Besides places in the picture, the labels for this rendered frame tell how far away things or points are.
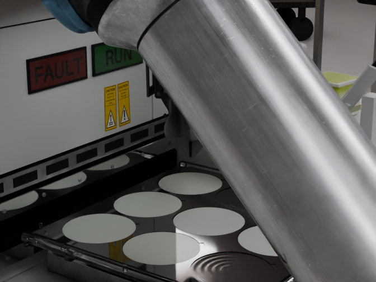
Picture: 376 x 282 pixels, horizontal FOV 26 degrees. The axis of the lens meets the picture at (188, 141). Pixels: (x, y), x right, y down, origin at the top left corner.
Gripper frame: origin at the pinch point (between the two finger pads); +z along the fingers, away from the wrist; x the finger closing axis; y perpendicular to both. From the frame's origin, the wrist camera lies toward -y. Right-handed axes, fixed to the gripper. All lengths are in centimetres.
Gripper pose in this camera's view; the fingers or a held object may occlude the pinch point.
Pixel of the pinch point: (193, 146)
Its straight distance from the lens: 112.2
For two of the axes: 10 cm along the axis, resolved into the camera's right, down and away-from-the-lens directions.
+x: 9.3, 1.0, -3.5
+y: -3.6, 3.1, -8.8
